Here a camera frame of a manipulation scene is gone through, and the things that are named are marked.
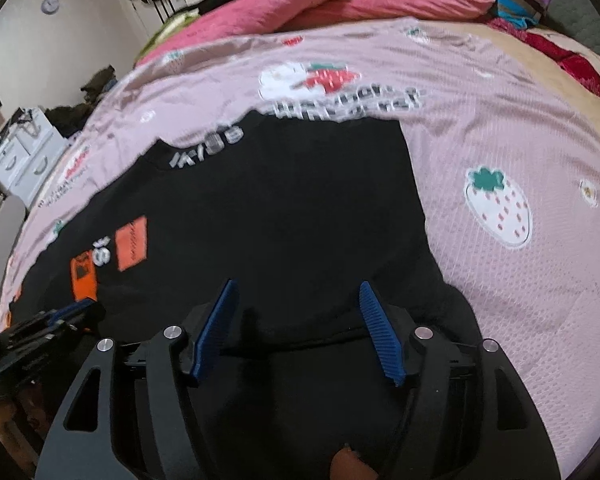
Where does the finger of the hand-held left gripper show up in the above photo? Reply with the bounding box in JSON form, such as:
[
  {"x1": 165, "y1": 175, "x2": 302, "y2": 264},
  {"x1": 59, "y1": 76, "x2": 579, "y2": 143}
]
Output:
[{"x1": 7, "y1": 300, "x2": 107, "y2": 348}]

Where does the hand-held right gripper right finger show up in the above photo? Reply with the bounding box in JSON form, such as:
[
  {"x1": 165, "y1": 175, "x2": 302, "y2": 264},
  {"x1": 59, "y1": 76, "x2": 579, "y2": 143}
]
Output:
[{"x1": 358, "y1": 280, "x2": 563, "y2": 480}]

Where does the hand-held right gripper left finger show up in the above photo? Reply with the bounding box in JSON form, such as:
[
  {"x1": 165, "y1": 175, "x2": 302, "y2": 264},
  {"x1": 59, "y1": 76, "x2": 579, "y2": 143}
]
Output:
[{"x1": 34, "y1": 279, "x2": 241, "y2": 480}]

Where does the black t-shirt with orange patches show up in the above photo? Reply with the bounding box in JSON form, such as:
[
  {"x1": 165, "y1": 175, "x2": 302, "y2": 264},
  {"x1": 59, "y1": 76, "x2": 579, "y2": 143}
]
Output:
[{"x1": 0, "y1": 109, "x2": 486, "y2": 480}]

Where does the dark clothes pile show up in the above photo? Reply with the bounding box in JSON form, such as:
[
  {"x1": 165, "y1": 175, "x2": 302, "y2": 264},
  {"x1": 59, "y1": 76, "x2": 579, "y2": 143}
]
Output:
[{"x1": 45, "y1": 65, "x2": 118, "y2": 136}]

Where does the person's right hand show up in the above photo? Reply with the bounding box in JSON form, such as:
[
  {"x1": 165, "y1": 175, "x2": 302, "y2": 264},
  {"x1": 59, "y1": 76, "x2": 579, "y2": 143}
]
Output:
[{"x1": 330, "y1": 444, "x2": 376, "y2": 480}]

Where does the white drawer cabinet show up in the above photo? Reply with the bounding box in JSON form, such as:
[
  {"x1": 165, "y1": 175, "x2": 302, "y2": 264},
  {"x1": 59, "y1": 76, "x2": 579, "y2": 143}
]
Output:
[{"x1": 0, "y1": 105, "x2": 63, "y2": 208}]

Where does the pink strawberry print bed sheet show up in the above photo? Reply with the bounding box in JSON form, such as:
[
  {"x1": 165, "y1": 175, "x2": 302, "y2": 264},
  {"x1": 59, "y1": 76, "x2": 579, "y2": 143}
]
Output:
[{"x1": 0, "y1": 17, "x2": 600, "y2": 476}]

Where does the beige bed sheet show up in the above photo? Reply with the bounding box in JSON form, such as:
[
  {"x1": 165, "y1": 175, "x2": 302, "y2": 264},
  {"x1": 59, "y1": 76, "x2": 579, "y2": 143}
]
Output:
[{"x1": 460, "y1": 20, "x2": 600, "y2": 161}]

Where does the green cloth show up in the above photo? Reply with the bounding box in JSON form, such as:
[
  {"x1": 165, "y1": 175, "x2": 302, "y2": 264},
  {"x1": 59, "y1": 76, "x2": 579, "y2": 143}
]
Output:
[{"x1": 147, "y1": 10, "x2": 201, "y2": 48}]

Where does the red blanket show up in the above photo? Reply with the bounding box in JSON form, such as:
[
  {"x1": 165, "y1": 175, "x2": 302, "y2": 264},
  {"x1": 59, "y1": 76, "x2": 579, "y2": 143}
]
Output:
[{"x1": 485, "y1": 17, "x2": 600, "y2": 101}]

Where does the pink comforter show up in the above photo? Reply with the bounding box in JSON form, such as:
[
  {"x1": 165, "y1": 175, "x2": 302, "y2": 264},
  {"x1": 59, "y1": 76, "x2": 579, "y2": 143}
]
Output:
[{"x1": 135, "y1": 0, "x2": 501, "y2": 66}]

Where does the striped pillow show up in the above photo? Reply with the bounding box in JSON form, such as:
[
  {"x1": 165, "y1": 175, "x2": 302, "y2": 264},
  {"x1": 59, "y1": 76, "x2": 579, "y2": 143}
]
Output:
[{"x1": 495, "y1": 0, "x2": 558, "y2": 31}]

